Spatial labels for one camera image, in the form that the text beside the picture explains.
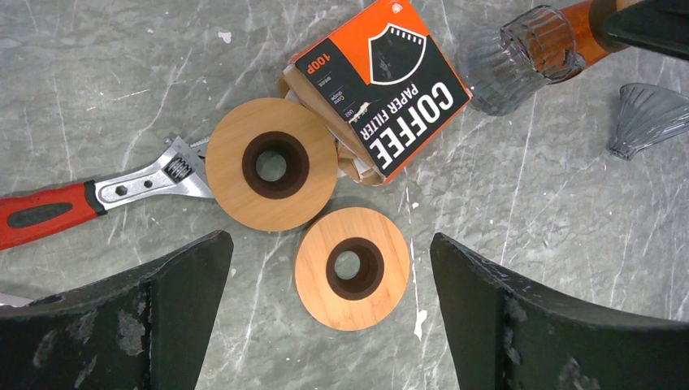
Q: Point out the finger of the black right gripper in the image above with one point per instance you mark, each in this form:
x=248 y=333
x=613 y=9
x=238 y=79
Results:
x=660 y=26

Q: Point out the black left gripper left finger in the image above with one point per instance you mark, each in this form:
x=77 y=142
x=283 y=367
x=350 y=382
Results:
x=144 y=328

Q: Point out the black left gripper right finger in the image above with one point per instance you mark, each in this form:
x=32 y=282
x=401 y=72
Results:
x=506 y=331

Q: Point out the wooden dripper ring holder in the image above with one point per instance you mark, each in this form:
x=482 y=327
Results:
x=271 y=164

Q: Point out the orange coffee filter box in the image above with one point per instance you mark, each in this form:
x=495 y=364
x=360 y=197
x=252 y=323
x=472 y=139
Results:
x=381 y=85

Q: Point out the orange glass with wooden band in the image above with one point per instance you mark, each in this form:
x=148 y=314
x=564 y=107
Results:
x=587 y=19

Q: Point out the grey glass pitcher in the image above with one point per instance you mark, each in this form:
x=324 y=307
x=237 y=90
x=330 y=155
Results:
x=503 y=67

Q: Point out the red handled adjustable wrench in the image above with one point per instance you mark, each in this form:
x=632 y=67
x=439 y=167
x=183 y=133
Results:
x=179 y=170

